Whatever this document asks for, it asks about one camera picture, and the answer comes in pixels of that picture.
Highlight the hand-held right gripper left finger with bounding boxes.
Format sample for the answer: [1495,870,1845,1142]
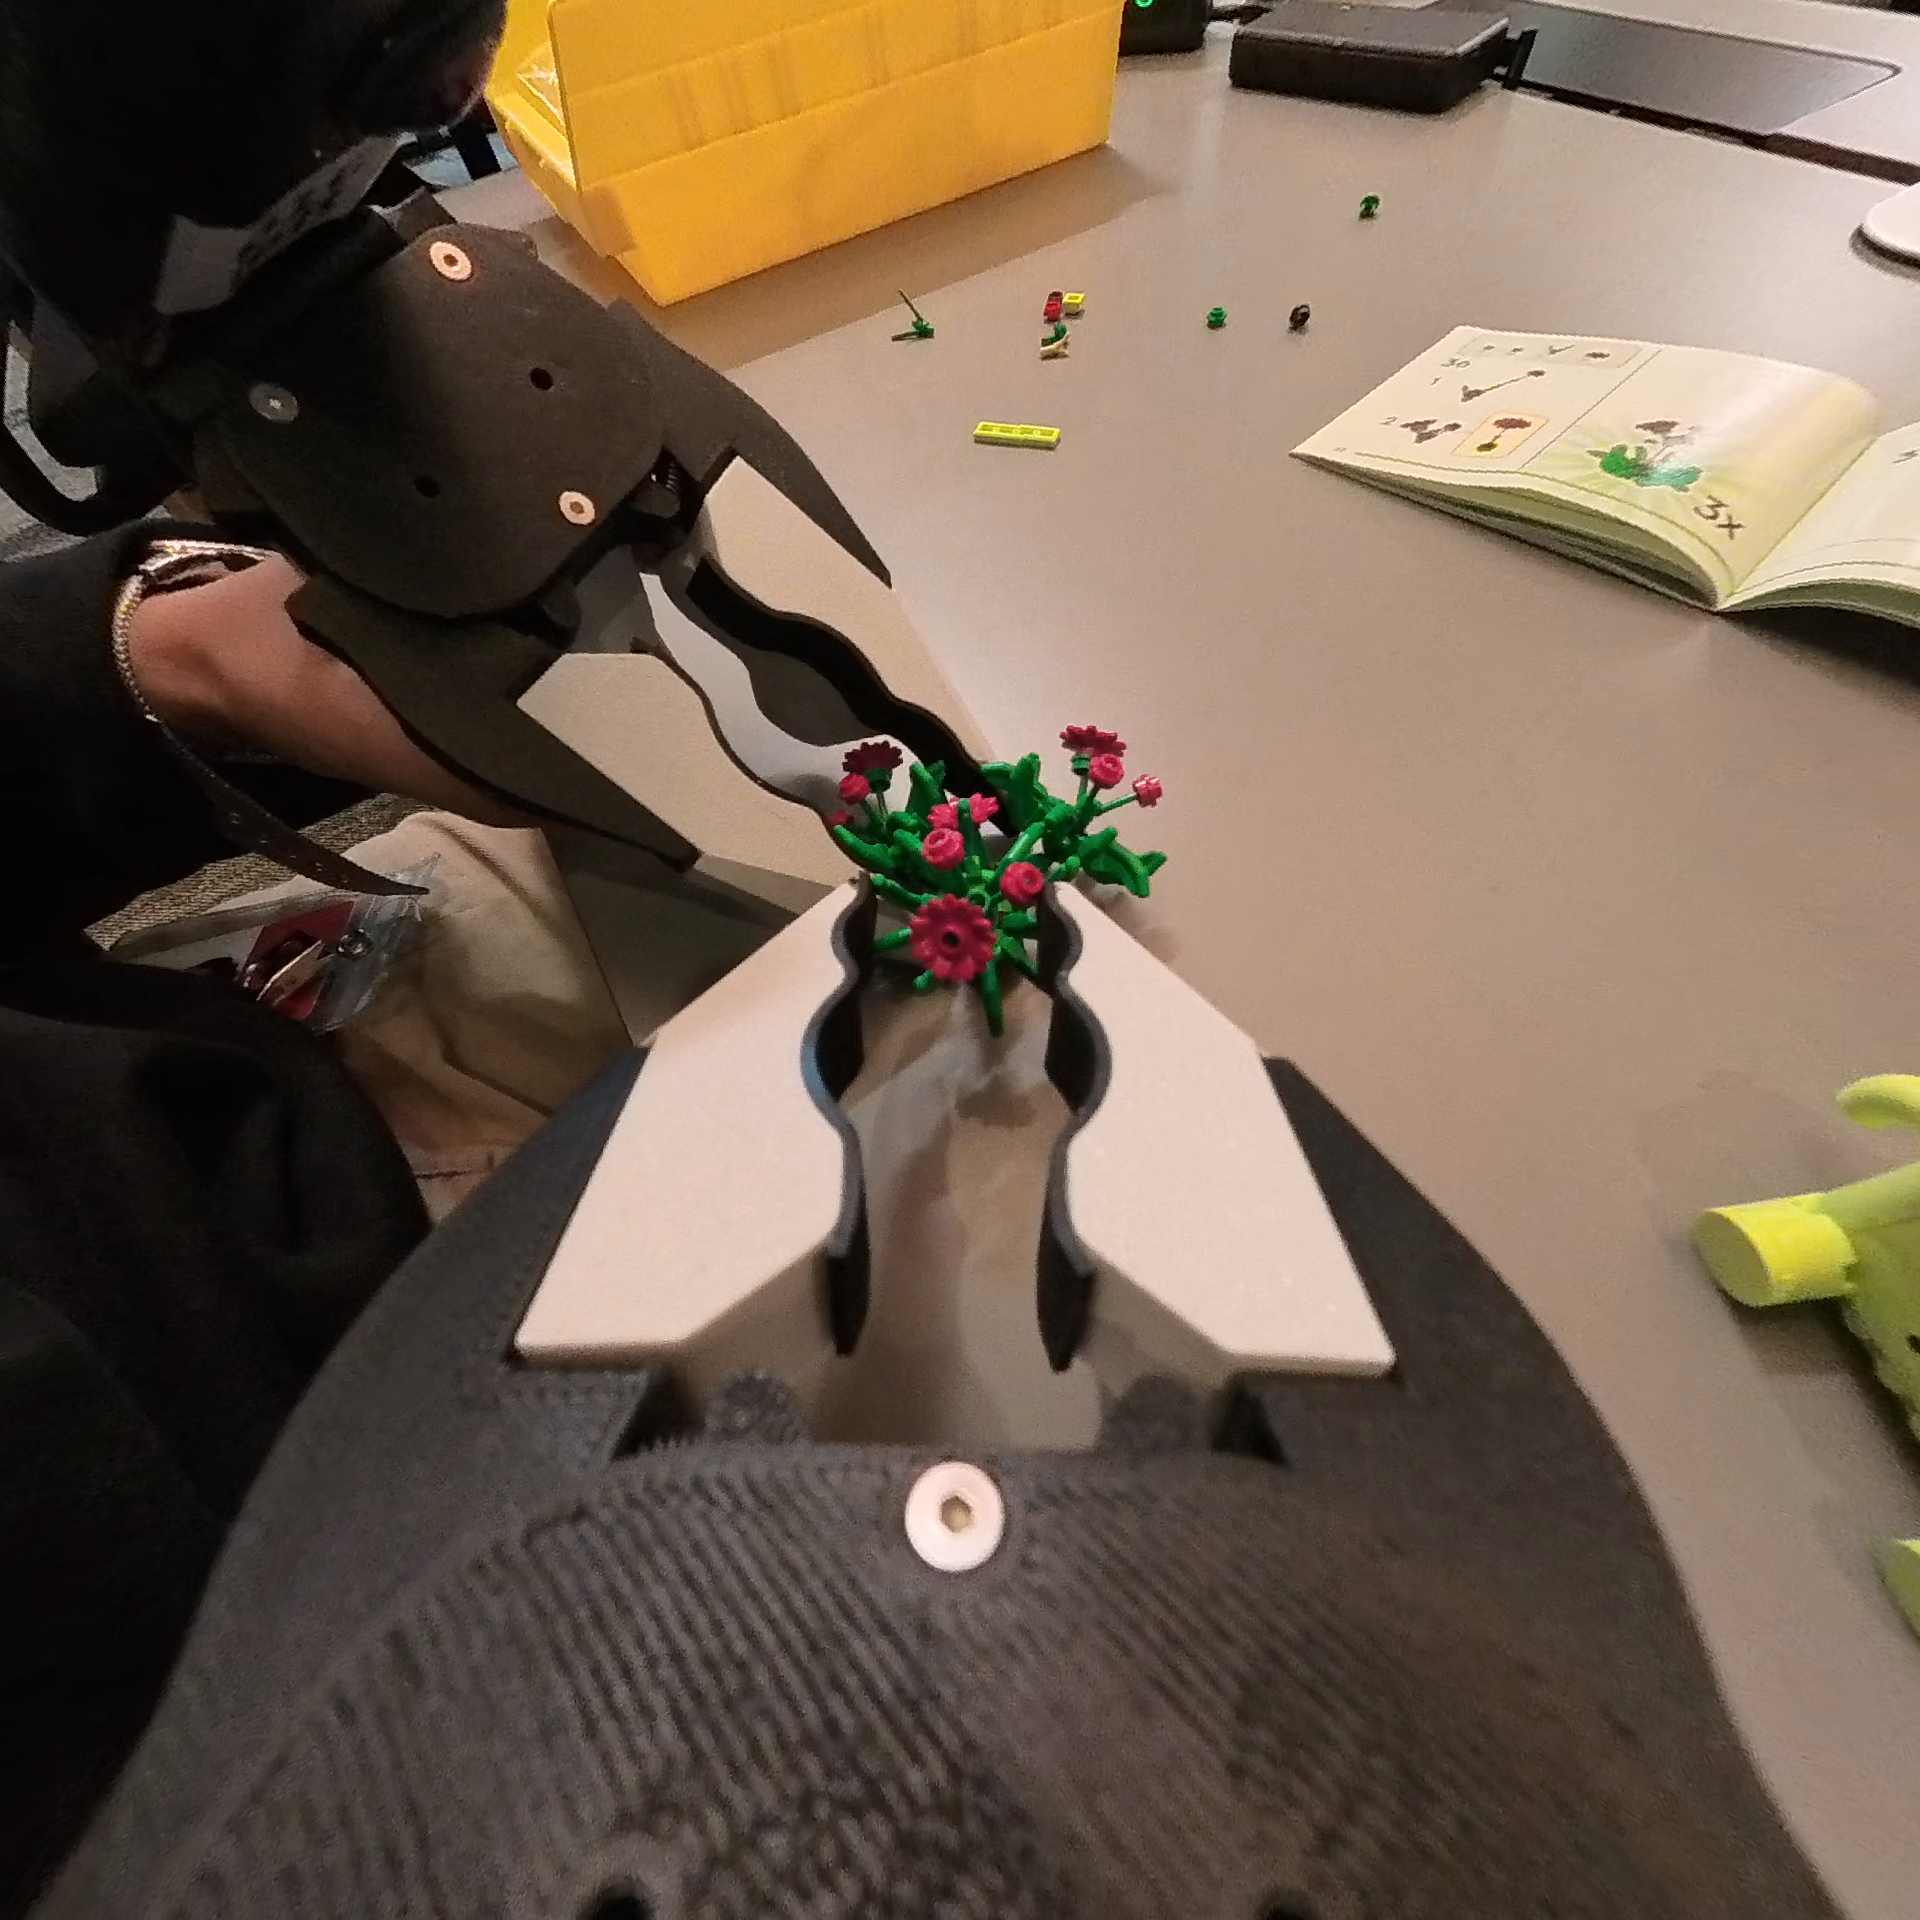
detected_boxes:
[513,877,880,1376]

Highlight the person's left hand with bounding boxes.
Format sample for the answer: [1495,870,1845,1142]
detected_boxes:
[117,565,540,828]

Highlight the toy flower plant brown base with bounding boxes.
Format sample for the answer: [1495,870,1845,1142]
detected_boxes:
[823,723,1173,918]

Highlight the clear bag with red card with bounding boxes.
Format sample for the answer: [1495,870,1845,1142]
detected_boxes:
[105,851,445,1039]

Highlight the open instruction booklet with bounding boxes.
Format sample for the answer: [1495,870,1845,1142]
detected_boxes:
[1289,319,1920,629]

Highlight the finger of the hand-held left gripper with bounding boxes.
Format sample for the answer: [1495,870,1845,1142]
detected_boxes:
[635,455,994,781]
[519,618,907,900]

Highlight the black flat box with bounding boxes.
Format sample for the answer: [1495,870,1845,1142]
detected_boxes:
[1225,8,1517,119]

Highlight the yellow plastic bin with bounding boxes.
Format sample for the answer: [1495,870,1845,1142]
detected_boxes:
[485,0,1126,311]

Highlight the person's left forearm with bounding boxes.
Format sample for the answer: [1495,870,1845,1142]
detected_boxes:
[0,516,359,962]

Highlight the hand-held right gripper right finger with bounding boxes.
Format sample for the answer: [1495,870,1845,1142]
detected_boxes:
[1029,887,1401,1378]

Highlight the lime green toy planter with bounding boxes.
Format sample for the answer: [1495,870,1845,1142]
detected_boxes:
[1696,1067,1920,1644]

